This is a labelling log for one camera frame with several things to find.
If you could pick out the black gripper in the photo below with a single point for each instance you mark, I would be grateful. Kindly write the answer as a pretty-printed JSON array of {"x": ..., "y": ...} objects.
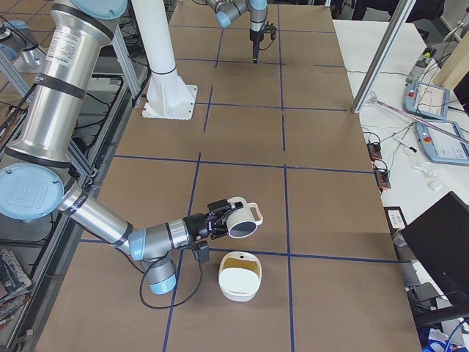
[
  {"x": 194, "y": 226},
  {"x": 254, "y": 37}
]

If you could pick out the white ribbed HOME mug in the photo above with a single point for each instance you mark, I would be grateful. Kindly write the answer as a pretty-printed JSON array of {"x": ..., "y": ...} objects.
[{"x": 244, "y": 219}]

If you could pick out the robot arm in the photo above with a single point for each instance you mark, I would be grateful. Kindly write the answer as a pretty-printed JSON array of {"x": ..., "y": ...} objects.
[
  {"x": 227, "y": 12},
  {"x": 35, "y": 167}
]

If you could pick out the white bowl container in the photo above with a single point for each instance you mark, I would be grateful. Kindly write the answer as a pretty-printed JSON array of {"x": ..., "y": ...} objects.
[{"x": 239, "y": 276}]

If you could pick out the metal grabber stick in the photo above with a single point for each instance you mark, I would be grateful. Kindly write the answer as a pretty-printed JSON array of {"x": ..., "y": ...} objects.
[{"x": 373, "y": 99}]

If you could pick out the orange circuit board far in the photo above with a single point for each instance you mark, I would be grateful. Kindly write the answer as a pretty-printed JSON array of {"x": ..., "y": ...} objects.
[{"x": 374, "y": 150}]

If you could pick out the orange circuit board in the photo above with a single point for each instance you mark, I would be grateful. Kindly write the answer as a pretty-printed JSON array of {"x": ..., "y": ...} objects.
[
  {"x": 374, "y": 150},
  {"x": 382, "y": 178}
]

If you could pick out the orange circuit board near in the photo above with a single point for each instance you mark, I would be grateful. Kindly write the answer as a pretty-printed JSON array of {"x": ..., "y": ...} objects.
[{"x": 382, "y": 178}]

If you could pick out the far teach pendant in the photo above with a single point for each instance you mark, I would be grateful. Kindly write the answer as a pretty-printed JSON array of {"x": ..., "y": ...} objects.
[{"x": 427, "y": 100}]

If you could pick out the teach pendant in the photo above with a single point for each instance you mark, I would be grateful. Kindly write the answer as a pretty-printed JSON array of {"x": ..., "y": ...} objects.
[
  {"x": 440, "y": 147},
  {"x": 427, "y": 100}
]

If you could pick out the near teach pendant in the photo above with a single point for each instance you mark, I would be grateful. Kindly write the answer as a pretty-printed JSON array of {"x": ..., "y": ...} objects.
[{"x": 440, "y": 147}]

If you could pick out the stack of books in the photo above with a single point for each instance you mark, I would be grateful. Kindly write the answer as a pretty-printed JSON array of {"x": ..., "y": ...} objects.
[{"x": 15, "y": 286}]

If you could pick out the black monitor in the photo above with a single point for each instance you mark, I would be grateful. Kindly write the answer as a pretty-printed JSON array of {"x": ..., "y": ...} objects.
[{"x": 439, "y": 240}]

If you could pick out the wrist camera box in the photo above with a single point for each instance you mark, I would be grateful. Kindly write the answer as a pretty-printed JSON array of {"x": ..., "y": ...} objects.
[{"x": 201, "y": 252}]

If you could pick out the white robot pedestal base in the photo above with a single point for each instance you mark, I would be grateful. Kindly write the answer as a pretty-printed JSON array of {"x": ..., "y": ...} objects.
[{"x": 168, "y": 97}]

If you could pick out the aluminium frame post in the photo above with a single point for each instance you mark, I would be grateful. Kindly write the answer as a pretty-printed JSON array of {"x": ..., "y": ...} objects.
[{"x": 398, "y": 19}]

